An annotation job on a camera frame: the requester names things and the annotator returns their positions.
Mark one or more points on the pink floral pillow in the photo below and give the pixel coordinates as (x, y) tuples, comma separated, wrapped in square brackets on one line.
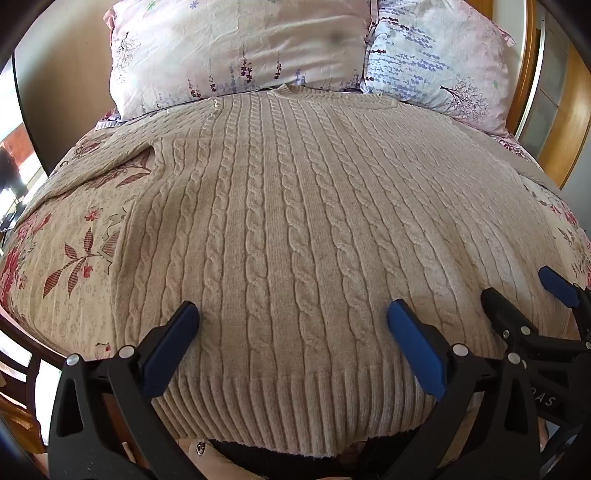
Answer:
[(231, 50)]

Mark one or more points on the person's dark clothing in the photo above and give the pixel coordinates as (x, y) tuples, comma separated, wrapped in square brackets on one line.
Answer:
[(277, 466)]

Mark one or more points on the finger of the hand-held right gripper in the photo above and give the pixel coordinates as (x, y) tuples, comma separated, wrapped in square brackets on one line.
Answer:
[(556, 284), (508, 314)]

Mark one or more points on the wooden chair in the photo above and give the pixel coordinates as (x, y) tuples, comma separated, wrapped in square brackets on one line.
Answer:
[(32, 383)]

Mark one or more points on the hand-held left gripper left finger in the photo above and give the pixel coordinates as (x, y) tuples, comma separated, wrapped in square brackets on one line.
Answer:
[(168, 350)]

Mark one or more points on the cream floral bedspread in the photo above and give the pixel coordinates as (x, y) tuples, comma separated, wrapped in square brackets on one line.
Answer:
[(69, 286)]

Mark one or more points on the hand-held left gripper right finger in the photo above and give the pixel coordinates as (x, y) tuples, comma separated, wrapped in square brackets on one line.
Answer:
[(418, 350)]

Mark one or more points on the wooden frame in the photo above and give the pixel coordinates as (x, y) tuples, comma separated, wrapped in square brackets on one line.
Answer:
[(572, 115)]

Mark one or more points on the pale blue floral pillow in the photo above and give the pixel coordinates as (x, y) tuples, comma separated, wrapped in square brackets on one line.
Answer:
[(429, 60)]

